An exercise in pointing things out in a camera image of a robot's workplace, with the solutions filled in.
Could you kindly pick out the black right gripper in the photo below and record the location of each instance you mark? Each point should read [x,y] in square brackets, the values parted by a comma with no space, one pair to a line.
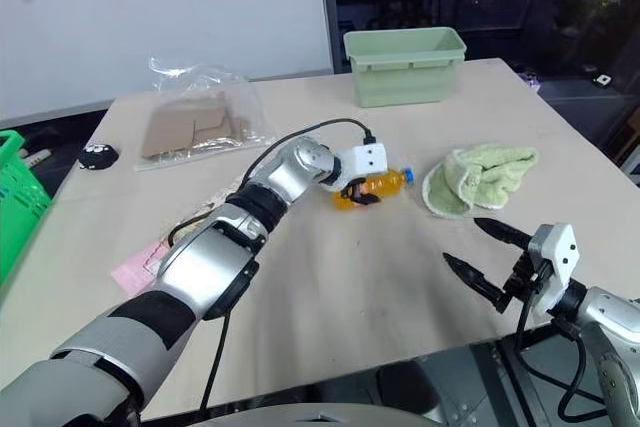
[525,277]

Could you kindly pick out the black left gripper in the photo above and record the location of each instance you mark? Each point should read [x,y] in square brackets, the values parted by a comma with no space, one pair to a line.
[354,186]

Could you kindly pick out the orange drink bottle blue cap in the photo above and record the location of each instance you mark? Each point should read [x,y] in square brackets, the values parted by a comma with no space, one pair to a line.
[387,183]

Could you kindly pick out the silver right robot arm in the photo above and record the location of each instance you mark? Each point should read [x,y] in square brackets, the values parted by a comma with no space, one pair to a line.
[612,327]

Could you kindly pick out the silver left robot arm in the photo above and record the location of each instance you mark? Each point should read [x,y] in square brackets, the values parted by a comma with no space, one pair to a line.
[210,262]

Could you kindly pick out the pale green plastic basket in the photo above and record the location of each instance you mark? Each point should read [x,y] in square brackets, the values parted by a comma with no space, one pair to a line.
[400,77]

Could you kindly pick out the bright green shopping basket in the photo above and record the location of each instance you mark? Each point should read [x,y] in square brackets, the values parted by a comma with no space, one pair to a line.
[20,197]

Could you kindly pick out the light green towel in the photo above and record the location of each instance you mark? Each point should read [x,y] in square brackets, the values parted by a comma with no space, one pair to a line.
[480,177]

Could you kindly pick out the dark rounded shape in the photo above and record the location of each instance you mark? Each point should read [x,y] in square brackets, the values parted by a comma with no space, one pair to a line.
[405,387]

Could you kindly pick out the clear plastic bag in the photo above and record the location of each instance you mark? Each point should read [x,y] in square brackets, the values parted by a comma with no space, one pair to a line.
[220,92]

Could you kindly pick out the brown cardboard pieces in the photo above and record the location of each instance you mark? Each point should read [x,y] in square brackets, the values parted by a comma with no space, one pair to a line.
[175,127]

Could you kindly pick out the small white box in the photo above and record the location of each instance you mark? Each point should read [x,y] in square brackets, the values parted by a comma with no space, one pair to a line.
[604,80]

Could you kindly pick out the silver robot torso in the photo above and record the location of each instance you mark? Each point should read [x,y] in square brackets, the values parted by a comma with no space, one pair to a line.
[300,417]

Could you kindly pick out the pink flat packet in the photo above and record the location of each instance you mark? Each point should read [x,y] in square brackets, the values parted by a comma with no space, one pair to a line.
[132,272]

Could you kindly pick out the black object with white spots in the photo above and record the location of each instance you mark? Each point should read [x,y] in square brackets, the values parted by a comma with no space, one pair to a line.
[99,157]

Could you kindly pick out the white sticks on floor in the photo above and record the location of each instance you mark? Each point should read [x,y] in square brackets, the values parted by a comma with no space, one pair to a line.
[34,157]

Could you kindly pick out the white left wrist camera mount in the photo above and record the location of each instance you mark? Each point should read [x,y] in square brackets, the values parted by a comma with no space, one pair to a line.
[369,159]

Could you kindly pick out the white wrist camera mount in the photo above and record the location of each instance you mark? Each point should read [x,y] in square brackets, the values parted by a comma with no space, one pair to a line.
[369,159]
[560,257]

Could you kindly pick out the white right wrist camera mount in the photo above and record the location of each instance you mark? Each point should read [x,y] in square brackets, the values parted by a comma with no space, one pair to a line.
[560,257]

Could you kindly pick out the dark metal table frame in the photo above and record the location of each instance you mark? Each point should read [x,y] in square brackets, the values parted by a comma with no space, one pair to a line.
[505,382]

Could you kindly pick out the grey window frame post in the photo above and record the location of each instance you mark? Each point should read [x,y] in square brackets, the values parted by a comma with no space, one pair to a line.
[327,7]

